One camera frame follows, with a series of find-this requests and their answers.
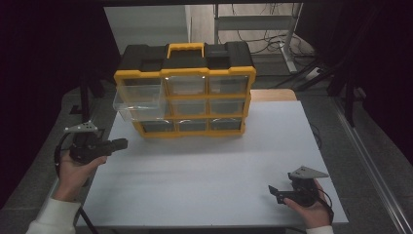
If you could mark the grid of clear plastic drawers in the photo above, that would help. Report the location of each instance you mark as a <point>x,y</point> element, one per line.
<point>207,105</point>

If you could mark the white metal desk frame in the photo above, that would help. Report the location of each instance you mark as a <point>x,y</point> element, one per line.
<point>256,22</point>

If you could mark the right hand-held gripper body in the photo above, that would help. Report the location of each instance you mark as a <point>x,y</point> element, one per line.
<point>305,191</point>

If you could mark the black tripod stand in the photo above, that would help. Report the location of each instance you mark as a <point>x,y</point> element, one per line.
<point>349,104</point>

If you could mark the aluminium rail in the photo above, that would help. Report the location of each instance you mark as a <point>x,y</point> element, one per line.
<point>373,162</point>

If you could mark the white power strip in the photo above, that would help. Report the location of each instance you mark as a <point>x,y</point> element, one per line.
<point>313,73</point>

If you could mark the clear plastic drawer bin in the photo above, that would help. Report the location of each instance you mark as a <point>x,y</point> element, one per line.
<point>139,104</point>

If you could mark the yellow black drawer organizer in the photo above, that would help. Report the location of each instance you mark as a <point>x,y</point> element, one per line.
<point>195,58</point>

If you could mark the black metal stand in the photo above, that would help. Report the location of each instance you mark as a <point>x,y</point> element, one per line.
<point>85,97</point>

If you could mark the person's right hand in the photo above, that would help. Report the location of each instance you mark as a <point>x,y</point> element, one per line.
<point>316,216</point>

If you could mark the person's left hand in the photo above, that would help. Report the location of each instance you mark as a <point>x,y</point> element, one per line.
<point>69,178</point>

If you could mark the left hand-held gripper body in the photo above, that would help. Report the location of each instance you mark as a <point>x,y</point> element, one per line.
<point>87,146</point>

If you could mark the dark curtain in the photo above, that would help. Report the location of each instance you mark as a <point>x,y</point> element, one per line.
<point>383,65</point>
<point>39,81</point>

